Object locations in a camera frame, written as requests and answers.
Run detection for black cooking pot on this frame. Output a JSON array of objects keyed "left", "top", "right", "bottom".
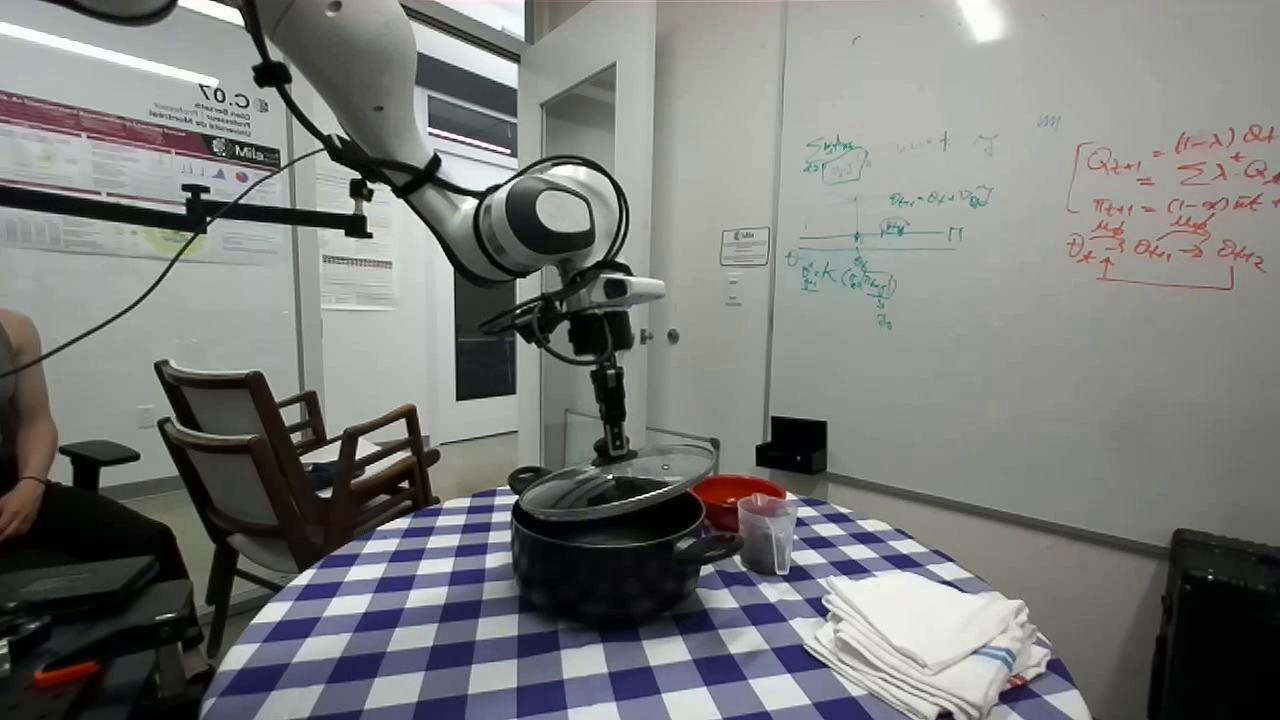
[{"left": 510, "top": 464, "right": 744, "bottom": 631}]

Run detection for wooden armchair grey cushion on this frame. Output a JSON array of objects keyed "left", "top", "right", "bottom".
[
  {"left": 154, "top": 357, "right": 432, "bottom": 473},
  {"left": 157, "top": 399, "right": 444, "bottom": 664}
]

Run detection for black office chair armrest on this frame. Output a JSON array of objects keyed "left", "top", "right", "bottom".
[{"left": 60, "top": 438, "right": 144, "bottom": 505}]

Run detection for thin black hanging cable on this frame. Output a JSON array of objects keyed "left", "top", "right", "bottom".
[{"left": 0, "top": 143, "right": 334, "bottom": 385}]

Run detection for glass pot lid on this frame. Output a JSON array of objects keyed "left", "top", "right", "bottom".
[{"left": 514, "top": 438, "right": 725, "bottom": 527}]

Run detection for blue white checkered tablecloth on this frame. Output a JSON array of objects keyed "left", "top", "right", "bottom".
[{"left": 196, "top": 485, "right": 1095, "bottom": 720}]

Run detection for clear plastic measuring cup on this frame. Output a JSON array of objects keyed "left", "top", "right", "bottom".
[{"left": 732, "top": 491, "right": 800, "bottom": 580}]

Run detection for wall poster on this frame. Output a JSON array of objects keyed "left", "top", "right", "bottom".
[{"left": 0, "top": 90, "right": 294, "bottom": 266}]

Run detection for black laptop case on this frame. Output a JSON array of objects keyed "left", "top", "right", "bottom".
[{"left": 0, "top": 553, "right": 196, "bottom": 671}]

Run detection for folded white towel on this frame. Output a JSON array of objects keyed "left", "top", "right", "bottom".
[{"left": 800, "top": 569, "right": 1057, "bottom": 720}]

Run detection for whiteboard with writing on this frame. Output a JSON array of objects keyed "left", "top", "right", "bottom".
[{"left": 769, "top": 0, "right": 1280, "bottom": 553}]

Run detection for red handled tool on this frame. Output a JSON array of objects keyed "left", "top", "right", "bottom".
[{"left": 29, "top": 658, "right": 109, "bottom": 697}]

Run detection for black eraser box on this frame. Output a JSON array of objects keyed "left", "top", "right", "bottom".
[{"left": 752, "top": 412, "right": 834, "bottom": 479}]

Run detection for seated person dark clothes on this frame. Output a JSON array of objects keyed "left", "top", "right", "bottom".
[{"left": 0, "top": 310, "right": 192, "bottom": 585}]

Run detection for red bowl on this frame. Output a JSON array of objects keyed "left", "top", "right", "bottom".
[{"left": 693, "top": 473, "right": 791, "bottom": 540}]

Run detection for dark window panel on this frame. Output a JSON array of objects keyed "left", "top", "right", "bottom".
[{"left": 454, "top": 273, "right": 519, "bottom": 406}]

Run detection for black boom pole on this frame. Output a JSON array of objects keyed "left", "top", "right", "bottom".
[{"left": 0, "top": 175, "right": 375, "bottom": 244}]

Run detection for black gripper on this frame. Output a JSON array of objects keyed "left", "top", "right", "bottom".
[{"left": 585, "top": 311, "right": 642, "bottom": 469}]

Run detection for small door sign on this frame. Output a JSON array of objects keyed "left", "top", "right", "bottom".
[{"left": 718, "top": 226, "right": 778, "bottom": 273}]

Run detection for white door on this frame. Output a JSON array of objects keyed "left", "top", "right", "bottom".
[{"left": 643, "top": 0, "right": 791, "bottom": 479}]

